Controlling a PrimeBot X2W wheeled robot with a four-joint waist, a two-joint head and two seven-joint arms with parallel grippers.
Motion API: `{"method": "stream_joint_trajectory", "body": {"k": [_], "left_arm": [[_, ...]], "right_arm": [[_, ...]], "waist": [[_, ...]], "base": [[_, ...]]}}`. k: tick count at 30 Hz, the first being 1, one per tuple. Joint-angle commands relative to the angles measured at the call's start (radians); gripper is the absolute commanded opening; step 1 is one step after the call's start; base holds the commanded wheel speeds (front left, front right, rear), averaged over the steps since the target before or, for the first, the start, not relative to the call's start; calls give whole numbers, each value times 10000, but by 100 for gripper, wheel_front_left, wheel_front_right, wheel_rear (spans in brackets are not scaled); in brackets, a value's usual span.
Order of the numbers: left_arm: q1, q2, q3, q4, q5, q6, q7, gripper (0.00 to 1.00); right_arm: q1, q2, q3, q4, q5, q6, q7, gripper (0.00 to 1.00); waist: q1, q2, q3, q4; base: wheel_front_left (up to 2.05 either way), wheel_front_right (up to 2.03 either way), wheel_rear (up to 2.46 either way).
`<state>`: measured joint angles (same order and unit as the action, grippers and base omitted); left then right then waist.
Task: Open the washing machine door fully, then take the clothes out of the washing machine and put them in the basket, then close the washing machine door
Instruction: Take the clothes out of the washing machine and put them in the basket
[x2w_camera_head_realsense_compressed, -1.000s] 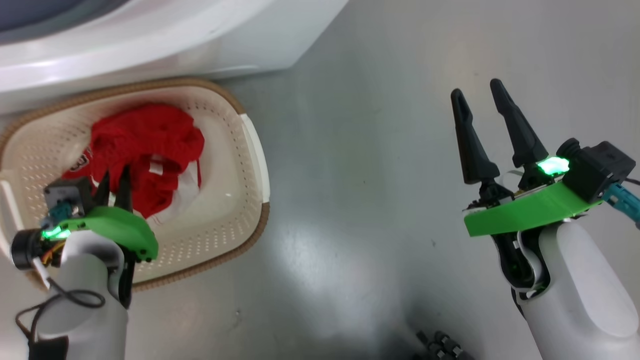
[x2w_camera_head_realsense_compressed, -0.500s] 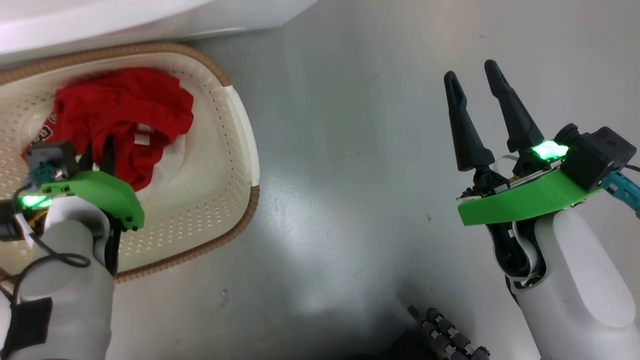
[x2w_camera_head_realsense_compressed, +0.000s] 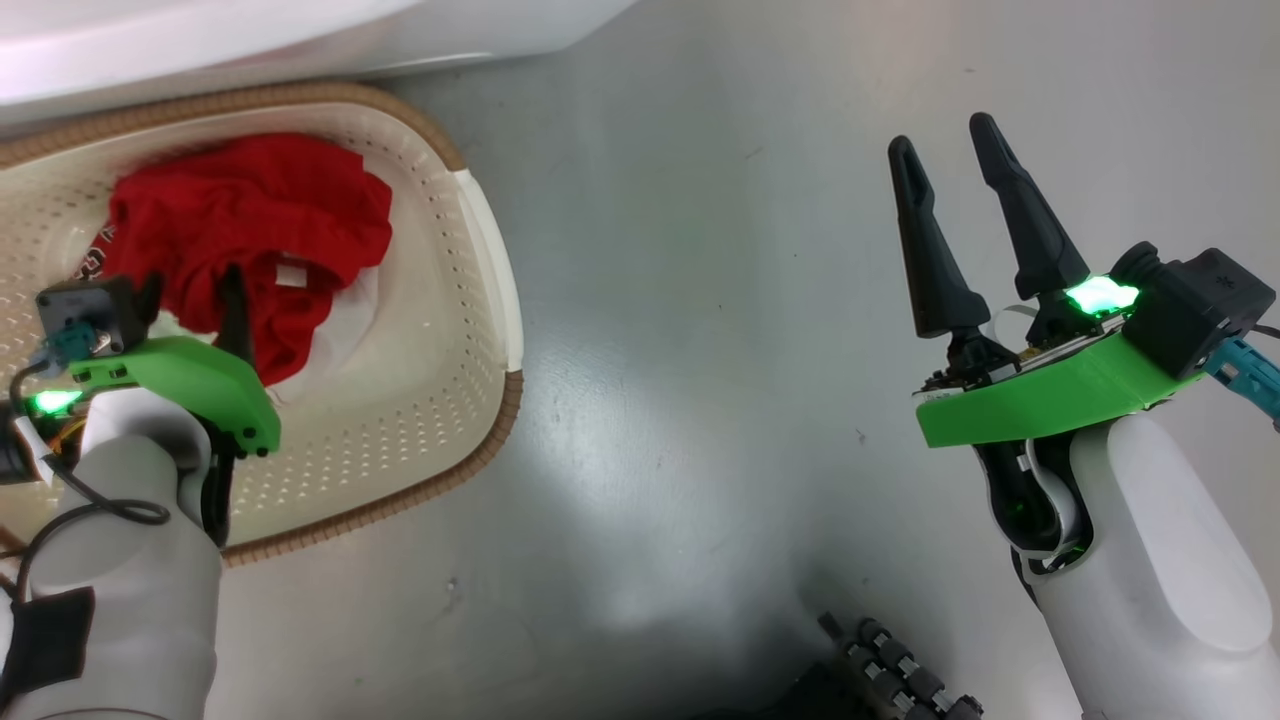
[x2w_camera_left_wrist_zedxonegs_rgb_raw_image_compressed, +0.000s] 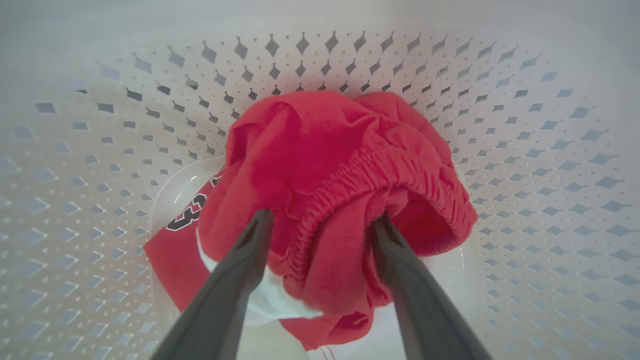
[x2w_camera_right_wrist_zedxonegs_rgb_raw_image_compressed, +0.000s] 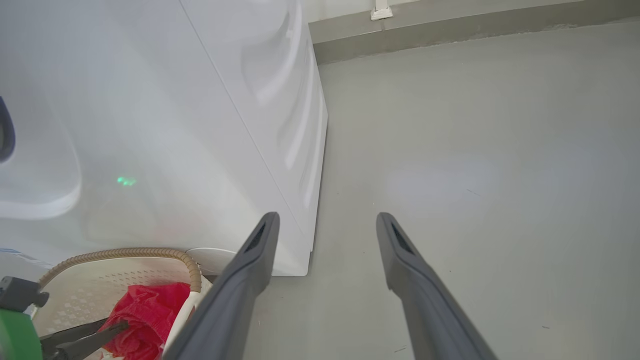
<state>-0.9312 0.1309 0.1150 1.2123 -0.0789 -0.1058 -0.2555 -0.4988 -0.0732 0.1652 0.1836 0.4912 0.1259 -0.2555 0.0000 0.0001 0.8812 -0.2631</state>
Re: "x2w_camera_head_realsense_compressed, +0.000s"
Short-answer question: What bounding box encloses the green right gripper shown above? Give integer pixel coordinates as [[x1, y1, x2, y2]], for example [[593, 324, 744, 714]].
[[887, 112, 1206, 448]]

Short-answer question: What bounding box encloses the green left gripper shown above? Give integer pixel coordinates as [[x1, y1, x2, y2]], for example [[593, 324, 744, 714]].
[[30, 263, 282, 458]]

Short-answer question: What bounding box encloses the red garment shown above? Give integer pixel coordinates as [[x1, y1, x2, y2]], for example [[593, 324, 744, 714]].
[[75, 133, 394, 388]]

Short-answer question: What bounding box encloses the white garment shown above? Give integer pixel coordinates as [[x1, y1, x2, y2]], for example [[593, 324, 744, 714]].
[[150, 262, 386, 406]]

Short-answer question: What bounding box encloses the cream perforated laundry basket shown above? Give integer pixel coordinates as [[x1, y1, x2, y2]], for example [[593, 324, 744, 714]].
[[0, 80, 525, 569]]

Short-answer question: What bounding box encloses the white washing machine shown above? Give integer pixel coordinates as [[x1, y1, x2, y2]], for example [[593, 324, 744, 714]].
[[0, 0, 641, 126]]

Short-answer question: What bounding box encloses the teal left camera connector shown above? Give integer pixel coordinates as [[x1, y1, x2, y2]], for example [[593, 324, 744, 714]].
[[30, 320, 101, 376]]

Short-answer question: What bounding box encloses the teal camera connector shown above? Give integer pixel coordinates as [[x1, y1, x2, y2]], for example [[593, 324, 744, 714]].
[[1205, 335, 1280, 421], [30, 320, 101, 376]]

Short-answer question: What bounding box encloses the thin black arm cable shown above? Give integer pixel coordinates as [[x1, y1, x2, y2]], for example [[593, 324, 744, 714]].
[[8, 365, 173, 601]]

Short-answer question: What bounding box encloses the teal right camera connector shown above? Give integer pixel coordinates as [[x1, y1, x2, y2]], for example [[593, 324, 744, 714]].
[[1205, 335, 1280, 421]]

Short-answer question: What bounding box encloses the black arm strap patch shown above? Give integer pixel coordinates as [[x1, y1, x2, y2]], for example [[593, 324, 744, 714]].
[[0, 587, 96, 696]]

